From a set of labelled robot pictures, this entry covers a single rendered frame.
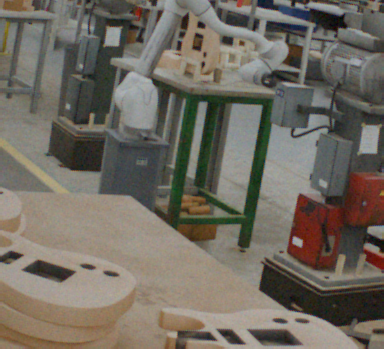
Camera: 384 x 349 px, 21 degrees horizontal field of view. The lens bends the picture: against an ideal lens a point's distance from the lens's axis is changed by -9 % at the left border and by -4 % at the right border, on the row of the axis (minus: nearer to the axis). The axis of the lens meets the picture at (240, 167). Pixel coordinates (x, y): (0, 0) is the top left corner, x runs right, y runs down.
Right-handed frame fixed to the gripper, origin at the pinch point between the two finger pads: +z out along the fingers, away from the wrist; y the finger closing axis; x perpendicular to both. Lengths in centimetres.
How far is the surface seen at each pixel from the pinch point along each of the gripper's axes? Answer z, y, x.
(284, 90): 20.6, 18.7, 1.8
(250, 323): 249, 189, -14
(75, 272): 237, 228, -6
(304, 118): 22.7, 5.6, -10.3
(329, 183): 46, 2, -35
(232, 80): -69, -13, -10
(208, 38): -72, 6, 12
